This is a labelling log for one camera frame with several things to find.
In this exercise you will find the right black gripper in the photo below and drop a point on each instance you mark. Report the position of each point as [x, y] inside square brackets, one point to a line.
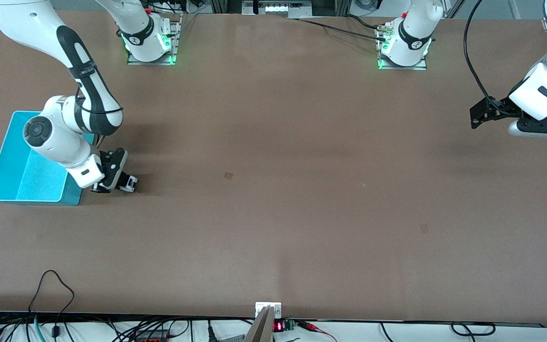
[115, 164]

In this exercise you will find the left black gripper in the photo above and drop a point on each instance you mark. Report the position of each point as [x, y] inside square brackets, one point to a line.
[505, 109]

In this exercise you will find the white jeep toy black roof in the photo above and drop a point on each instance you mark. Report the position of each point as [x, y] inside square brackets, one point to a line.
[132, 183]

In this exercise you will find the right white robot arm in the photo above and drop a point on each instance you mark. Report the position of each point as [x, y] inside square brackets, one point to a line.
[55, 137]

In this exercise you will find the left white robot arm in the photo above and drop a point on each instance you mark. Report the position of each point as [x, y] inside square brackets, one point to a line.
[530, 102]

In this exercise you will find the turquoise plastic bin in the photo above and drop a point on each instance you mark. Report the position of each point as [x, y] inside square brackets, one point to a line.
[17, 175]

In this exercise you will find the brown tape patch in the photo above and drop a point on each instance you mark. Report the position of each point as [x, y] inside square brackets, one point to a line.
[228, 175]

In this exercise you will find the black power strip red switches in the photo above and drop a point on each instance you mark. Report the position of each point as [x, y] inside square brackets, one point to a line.
[152, 338]

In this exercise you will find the black plug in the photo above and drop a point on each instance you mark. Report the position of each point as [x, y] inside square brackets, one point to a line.
[210, 332]

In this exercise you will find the red digit display module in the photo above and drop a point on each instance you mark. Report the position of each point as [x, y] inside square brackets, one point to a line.
[278, 326]

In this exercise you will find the white lit device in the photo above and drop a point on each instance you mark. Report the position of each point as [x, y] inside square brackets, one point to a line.
[276, 8]

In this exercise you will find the red clip lead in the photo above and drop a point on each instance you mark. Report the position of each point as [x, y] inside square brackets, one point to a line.
[312, 327]

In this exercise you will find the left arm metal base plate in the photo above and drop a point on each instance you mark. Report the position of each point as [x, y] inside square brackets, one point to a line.
[401, 67]

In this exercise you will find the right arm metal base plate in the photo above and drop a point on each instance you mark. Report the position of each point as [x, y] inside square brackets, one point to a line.
[152, 62]

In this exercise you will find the aluminium frame structure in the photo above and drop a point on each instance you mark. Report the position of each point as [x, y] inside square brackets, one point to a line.
[214, 5]

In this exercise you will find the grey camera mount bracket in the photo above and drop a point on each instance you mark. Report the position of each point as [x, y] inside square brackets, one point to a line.
[261, 327]

